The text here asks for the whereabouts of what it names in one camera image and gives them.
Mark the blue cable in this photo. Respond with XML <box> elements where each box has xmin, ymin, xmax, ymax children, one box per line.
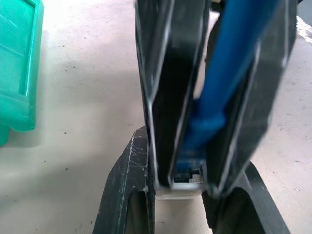
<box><xmin>175</xmin><ymin>0</ymin><xmax>248</xmax><ymax>173</ymax></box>

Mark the green plastic bin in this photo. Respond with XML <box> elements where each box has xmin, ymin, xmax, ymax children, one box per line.
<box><xmin>0</xmin><ymin>0</ymin><xmax>45</xmax><ymax>147</ymax></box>

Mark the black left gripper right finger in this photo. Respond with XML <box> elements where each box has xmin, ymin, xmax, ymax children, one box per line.
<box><xmin>201</xmin><ymin>160</ymin><xmax>291</xmax><ymax>234</ymax></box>

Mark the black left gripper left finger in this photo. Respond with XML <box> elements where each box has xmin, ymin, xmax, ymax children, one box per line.
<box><xmin>92</xmin><ymin>126</ymin><xmax>157</xmax><ymax>234</ymax></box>

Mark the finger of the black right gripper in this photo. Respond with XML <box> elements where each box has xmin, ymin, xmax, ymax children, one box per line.
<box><xmin>204</xmin><ymin>0</ymin><xmax>297</xmax><ymax>195</ymax></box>
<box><xmin>135</xmin><ymin>0</ymin><xmax>211</xmax><ymax>189</ymax></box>

